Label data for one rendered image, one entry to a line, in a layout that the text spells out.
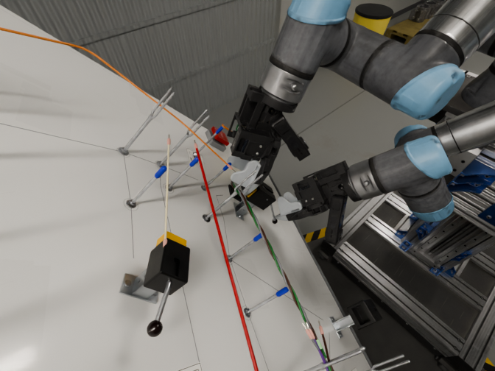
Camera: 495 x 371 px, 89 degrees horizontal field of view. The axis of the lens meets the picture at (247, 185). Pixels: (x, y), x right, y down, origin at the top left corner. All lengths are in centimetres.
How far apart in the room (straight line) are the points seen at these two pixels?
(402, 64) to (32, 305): 49
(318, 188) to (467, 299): 136
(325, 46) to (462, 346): 152
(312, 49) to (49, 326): 42
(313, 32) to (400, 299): 141
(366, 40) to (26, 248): 49
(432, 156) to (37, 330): 54
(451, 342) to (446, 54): 142
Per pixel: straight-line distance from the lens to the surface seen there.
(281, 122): 44
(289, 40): 41
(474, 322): 178
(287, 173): 212
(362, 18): 339
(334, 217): 57
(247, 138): 43
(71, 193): 38
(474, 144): 67
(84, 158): 43
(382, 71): 44
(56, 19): 199
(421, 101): 41
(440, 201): 59
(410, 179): 52
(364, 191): 53
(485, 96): 98
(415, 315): 162
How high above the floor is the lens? 160
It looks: 53 degrees down
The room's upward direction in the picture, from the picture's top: straight up
